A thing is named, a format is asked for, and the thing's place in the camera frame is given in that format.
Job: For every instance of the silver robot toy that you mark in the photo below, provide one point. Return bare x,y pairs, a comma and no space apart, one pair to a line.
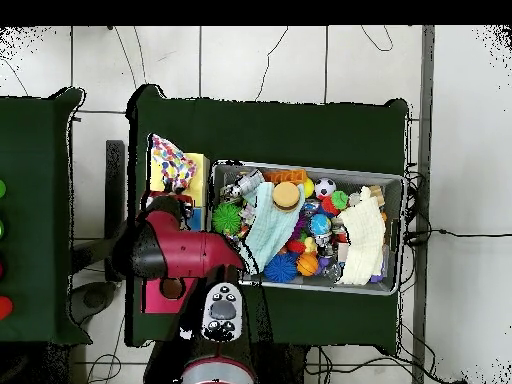
248,182

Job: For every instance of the clear mesh bin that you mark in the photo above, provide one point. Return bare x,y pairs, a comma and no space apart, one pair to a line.
352,176

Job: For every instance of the small orange basketball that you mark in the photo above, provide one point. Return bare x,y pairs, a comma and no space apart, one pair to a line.
307,264

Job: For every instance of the wooden box with three holes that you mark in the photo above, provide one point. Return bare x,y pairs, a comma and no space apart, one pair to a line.
200,180

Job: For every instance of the red round object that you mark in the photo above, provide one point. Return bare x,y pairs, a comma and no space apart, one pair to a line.
4,308

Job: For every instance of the tan toy burger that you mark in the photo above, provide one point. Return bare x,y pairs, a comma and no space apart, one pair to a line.
286,195

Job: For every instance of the blue spiky ball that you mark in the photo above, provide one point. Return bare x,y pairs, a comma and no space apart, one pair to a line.
280,268

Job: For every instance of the blue globe ball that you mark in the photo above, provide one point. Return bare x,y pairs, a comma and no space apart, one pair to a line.
320,224

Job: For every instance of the dark green table cloth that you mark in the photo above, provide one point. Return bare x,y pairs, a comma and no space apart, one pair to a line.
32,200
280,132

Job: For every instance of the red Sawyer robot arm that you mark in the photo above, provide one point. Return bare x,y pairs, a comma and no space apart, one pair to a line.
192,252

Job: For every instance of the black flat stand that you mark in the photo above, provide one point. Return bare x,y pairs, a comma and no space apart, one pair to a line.
115,172

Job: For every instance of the orange plastic block toy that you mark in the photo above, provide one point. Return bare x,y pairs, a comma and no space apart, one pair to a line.
286,176

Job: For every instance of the light blue cloth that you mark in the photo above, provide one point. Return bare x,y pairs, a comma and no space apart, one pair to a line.
276,224

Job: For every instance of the grey round base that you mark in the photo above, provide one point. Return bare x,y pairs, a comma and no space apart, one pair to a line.
92,300

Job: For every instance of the multicolour spotted cloth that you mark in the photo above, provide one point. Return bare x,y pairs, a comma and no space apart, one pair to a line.
172,164

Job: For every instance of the small soccer ball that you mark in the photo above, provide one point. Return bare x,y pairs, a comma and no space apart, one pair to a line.
324,188

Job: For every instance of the cream white cloth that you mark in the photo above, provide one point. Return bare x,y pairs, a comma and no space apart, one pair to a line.
364,240

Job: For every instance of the green spiky ball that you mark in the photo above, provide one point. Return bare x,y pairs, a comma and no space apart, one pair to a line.
226,218

